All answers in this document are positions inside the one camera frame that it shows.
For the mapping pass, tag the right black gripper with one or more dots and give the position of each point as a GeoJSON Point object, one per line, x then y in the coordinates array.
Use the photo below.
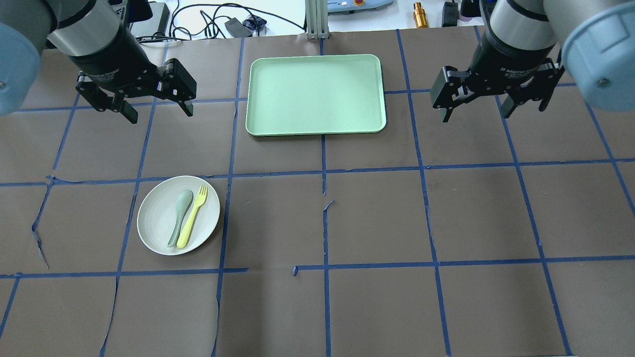
{"type": "Point", "coordinates": [507, 63]}

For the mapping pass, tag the light green tray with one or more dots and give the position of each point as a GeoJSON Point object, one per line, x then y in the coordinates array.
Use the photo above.
{"type": "Point", "coordinates": [316, 95]}

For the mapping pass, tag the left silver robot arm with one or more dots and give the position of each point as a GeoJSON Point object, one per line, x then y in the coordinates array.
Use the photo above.
{"type": "Point", "coordinates": [94, 35]}

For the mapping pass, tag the sage green spoon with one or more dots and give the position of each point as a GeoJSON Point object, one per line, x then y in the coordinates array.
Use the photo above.
{"type": "Point", "coordinates": [182, 204]}

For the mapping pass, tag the black power adapter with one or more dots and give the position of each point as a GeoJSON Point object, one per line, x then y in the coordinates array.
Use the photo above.
{"type": "Point", "coordinates": [236, 29]}

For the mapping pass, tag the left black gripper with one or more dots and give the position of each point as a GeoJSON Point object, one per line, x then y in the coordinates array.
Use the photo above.
{"type": "Point", "coordinates": [118, 63]}

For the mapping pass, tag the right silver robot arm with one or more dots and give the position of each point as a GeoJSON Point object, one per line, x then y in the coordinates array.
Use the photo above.
{"type": "Point", "coordinates": [527, 45]}

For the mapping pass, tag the teach pendant tablet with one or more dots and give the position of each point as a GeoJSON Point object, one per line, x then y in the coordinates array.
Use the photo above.
{"type": "Point", "coordinates": [356, 6]}

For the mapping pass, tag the yellow plastic fork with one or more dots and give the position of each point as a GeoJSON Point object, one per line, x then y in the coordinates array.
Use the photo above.
{"type": "Point", "coordinates": [198, 201]}

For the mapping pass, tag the aluminium frame post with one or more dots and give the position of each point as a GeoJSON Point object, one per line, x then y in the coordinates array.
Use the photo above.
{"type": "Point", "coordinates": [316, 19]}

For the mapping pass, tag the cream round plate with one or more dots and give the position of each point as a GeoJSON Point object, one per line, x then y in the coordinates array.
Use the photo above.
{"type": "Point", "coordinates": [157, 215]}

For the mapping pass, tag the brass cylinder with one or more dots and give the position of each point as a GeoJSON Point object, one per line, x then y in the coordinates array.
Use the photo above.
{"type": "Point", "coordinates": [419, 16]}

